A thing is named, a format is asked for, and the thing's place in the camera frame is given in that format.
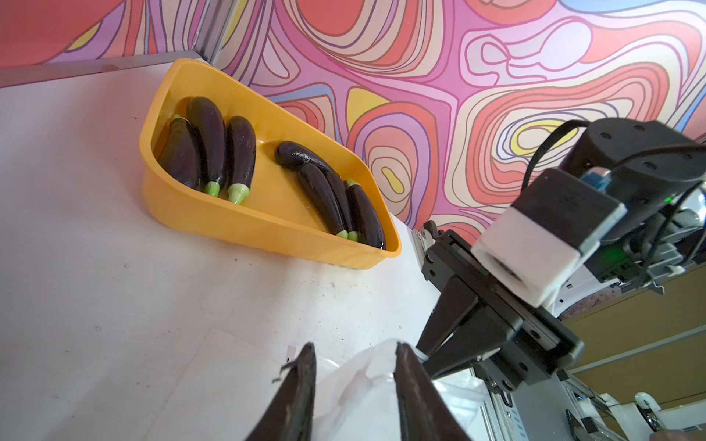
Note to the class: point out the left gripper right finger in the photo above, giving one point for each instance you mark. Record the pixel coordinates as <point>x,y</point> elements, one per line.
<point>422,413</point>

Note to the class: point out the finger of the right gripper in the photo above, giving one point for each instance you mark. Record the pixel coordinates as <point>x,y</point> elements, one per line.
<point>483,330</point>
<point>456,301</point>

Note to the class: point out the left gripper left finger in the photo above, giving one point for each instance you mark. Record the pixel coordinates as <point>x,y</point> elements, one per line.
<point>290,415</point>

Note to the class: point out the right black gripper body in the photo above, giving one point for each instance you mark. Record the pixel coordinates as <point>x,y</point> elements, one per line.
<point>543,344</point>

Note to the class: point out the clear zip-top bag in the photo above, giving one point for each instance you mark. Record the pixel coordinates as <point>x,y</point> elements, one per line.
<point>229,384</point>

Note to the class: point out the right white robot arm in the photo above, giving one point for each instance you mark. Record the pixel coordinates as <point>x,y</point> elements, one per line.
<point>658,174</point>

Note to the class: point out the eggplant in tray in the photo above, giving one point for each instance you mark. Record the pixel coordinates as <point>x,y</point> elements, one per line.
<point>242,144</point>
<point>208,125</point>
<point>180,157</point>
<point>316,187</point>
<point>293,156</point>
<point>369,227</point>
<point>339,190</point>

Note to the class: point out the yellow plastic tray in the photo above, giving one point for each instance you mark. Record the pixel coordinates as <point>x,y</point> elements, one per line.
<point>277,216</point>

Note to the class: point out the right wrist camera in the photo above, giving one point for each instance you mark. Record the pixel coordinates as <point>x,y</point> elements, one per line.
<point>548,232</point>

